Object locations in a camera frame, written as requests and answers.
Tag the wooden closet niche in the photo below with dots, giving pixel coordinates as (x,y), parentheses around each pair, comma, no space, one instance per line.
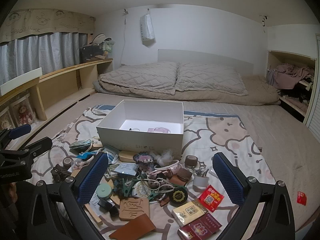
(290,55)

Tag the hanging white bag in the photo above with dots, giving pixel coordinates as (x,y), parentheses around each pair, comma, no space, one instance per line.
(147,28)

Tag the brown leather card holder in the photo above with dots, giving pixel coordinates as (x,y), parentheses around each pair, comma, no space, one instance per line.
(177,181)

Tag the black clip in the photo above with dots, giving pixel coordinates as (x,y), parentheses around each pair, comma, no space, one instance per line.
(106,203)

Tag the grey curtain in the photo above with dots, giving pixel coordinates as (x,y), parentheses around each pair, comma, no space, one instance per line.
(50,52)

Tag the pink handheld fan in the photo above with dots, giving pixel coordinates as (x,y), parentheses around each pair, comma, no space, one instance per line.
(175,167)

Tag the white cup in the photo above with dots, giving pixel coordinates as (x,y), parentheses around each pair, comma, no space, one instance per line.
(201,181)

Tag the round white tin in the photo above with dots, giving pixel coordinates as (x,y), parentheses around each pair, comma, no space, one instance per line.
(142,188)

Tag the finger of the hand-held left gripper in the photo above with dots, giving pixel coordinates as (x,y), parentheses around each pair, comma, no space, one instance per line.
(21,131)
(37,146)

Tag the yellow tissue packet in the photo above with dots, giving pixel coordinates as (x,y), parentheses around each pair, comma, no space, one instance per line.
(187,212)

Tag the wooden stick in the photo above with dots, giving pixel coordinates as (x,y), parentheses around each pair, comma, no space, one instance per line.
(93,215)

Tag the light blue card packet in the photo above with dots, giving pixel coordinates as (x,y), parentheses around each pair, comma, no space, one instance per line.
(125,169)

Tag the white shoe box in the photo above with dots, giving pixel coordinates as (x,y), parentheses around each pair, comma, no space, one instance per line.
(140,141)

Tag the brown leather piece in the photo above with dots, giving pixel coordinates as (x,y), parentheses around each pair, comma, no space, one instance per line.
(135,230)

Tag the white mesh puff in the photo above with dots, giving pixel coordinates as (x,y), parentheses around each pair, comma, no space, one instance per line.
(165,156)

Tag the wooden brush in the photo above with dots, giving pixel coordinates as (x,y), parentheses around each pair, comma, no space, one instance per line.
(126,155)

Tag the pink square case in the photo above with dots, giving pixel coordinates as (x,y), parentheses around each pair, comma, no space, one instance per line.
(160,130)

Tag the red snack sachet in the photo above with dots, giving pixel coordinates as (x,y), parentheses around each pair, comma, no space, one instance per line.
(211,198)

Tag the dark red cigarette box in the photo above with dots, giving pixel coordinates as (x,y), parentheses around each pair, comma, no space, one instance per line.
(200,228)

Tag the brown bandage roll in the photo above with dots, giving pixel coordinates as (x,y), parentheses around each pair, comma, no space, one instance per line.
(191,161)
(183,173)
(67,162)

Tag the beige quilted pillows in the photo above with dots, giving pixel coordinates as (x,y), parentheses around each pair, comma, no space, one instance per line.
(257,92)

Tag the green plush toy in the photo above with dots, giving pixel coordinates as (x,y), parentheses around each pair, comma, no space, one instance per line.
(108,46)

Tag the pile of green clothes pegs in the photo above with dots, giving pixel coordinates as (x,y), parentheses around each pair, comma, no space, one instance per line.
(123,191)

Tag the white headboard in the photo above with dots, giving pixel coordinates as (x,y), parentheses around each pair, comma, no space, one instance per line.
(200,57)

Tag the carved wooden coaster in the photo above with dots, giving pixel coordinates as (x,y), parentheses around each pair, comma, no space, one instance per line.
(133,208)

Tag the dark crochet flower coaster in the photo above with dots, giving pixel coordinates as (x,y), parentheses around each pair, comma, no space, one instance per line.
(144,160)

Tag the mint green round container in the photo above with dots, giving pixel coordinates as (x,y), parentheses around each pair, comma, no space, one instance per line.
(103,191)

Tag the metal eyelash curler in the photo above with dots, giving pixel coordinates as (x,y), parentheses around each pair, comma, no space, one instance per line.
(199,173)

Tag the white cap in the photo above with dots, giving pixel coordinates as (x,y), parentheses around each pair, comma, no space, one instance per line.
(100,38)

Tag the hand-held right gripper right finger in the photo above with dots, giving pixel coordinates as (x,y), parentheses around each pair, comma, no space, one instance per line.
(227,177)

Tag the beige printed valance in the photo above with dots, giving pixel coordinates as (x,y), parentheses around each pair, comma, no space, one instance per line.
(37,22)

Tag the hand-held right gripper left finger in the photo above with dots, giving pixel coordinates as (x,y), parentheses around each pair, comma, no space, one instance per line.
(93,177)

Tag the printed blanket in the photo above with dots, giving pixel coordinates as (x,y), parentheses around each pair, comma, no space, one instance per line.
(225,140)

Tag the blue white packets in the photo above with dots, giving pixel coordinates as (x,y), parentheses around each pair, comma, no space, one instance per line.
(110,155)

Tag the teddy bear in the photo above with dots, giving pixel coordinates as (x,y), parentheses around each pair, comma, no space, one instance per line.
(23,113)

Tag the wooden shelf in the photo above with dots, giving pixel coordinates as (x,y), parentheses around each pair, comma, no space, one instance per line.
(62,80)

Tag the white board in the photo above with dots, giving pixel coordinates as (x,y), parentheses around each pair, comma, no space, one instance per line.
(22,78)

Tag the small red packet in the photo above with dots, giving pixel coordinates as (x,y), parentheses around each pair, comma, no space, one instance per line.
(301,198)

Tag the green fabric pouch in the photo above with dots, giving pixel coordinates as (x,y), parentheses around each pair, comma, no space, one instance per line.
(81,146)

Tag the black bag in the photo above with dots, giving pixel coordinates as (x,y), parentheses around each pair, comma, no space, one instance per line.
(88,52)

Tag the small brown leather tag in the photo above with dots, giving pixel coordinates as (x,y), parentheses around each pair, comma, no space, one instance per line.
(164,201)

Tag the black round tin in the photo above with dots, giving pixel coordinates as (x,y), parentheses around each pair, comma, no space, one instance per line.
(178,196)

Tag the brown hair claw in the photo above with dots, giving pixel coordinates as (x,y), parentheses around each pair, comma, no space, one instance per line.
(58,173)

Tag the pile of pink clothes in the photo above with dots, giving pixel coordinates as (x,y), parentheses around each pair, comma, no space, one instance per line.
(287,76)

